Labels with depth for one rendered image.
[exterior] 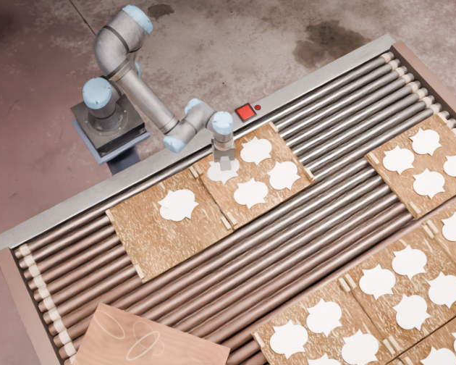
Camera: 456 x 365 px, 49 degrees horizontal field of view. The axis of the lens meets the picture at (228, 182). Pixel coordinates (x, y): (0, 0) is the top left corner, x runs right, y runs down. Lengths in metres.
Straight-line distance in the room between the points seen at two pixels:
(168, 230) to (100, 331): 0.47
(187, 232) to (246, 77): 1.78
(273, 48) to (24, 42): 1.81
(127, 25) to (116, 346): 1.10
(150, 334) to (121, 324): 0.11
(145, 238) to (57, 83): 1.92
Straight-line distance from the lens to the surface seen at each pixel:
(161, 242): 2.03
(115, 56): 1.73
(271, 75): 3.59
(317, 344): 1.96
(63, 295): 2.08
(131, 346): 1.86
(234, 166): 2.14
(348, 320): 2.00
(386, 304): 2.05
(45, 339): 2.03
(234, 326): 1.96
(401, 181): 2.25
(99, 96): 2.09
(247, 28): 3.85
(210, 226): 2.04
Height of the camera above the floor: 2.85
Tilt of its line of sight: 65 degrees down
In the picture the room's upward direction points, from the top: 1 degrees clockwise
